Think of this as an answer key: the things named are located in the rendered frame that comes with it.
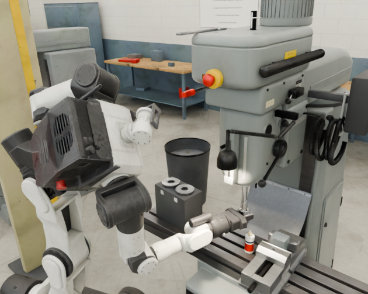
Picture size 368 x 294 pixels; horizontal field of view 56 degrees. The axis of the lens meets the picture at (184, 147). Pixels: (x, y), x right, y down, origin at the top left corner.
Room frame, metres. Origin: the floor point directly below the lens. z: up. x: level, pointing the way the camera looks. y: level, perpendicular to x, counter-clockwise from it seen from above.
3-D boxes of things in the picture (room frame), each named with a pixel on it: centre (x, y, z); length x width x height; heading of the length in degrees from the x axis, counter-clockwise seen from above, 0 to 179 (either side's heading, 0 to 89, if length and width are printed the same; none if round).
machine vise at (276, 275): (1.11, -0.36, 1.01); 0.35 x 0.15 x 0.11; 141
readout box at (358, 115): (1.26, -0.70, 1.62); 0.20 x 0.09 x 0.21; 139
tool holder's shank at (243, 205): (1.25, -0.25, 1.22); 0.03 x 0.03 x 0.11
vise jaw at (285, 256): (1.09, -0.34, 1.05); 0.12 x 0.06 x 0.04; 51
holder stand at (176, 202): (1.47, 0.04, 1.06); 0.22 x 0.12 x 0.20; 43
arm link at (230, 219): (1.20, -0.17, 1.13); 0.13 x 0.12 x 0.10; 30
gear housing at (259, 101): (1.28, -0.28, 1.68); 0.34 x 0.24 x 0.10; 139
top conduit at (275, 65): (1.18, -0.38, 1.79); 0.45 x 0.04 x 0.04; 139
